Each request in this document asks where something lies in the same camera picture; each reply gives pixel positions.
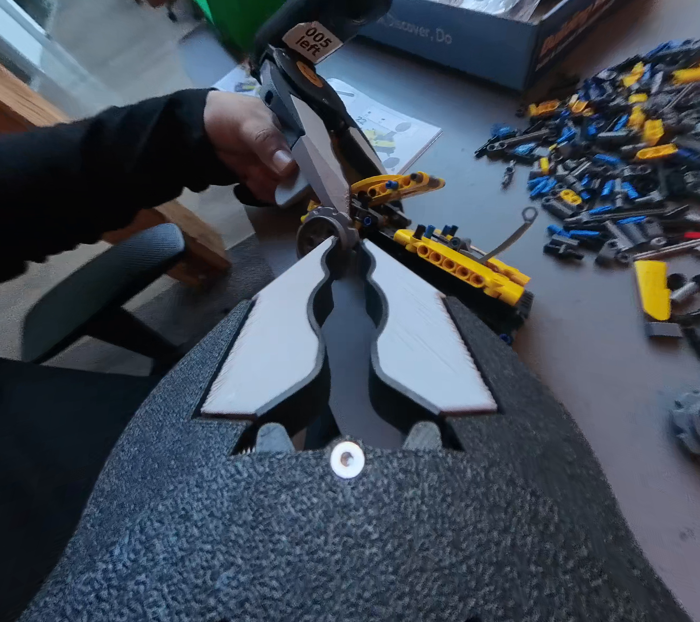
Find person's black trousers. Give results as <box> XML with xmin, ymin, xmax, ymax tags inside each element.
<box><xmin>0</xmin><ymin>357</ymin><xmax>165</xmax><ymax>622</ymax></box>

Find grey sprocket wheel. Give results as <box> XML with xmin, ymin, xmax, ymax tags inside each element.
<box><xmin>296</xmin><ymin>206</ymin><xmax>362</xmax><ymax>278</ymax></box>
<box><xmin>670</xmin><ymin>389</ymin><xmax>700</xmax><ymax>456</ymax></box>

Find white instruction booklet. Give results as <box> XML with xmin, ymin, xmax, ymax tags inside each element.
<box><xmin>210</xmin><ymin>67</ymin><xmax>443</xmax><ymax>174</ymax></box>

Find yellow curved panel piece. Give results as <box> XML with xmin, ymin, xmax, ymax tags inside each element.
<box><xmin>634</xmin><ymin>260</ymin><xmax>672</xmax><ymax>322</ymax></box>

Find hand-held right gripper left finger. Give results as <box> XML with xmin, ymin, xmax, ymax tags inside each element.
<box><xmin>200</xmin><ymin>236</ymin><xmax>345</xmax><ymax>439</ymax></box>

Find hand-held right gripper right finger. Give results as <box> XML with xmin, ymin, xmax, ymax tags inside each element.
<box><xmin>358</xmin><ymin>239</ymin><xmax>498</xmax><ymax>442</ymax></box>

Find grey desk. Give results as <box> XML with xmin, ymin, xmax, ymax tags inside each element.
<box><xmin>180</xmin><ymin>0</ymin><xmax>700</xmax><ymax>606</ymax></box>

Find blue cardboard kit box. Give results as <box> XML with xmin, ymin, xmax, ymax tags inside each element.
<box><xmin>355</xmin><ymin>0</ymin><xmax>695</xmax><ymax>92</ymax></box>

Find person's left hand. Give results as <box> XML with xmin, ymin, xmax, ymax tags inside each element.
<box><xmin>203</xmin><ymin>90</ymin><xmax>300</xmax><ymax>204</ymax></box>

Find pile of small brick parts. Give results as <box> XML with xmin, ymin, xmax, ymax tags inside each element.
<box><xmin>475</xmin><ymin>39</ymin><xmax>700</xmax><ymax>267</ymax></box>

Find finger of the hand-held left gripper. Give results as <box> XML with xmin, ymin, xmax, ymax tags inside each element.
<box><xmin>320</xmin><ymin>85</ymin><xmax>390</xmax><ymax>186</ymax></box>
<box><xmin>289</xmin><ymin>94</ymin><xmax>352</xmax><ymax>216</ymax></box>

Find black chair armrest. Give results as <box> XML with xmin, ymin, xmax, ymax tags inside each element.
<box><xmin>22</xmin><ymin>223</ymin><xmax>187</xmax><ymax>363</ymax></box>

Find yellow black brick model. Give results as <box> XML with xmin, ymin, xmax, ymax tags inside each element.
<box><xmin>301</xmin><ymin>171</ymin><xmax>534</xmax><ymax>344</ymax></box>

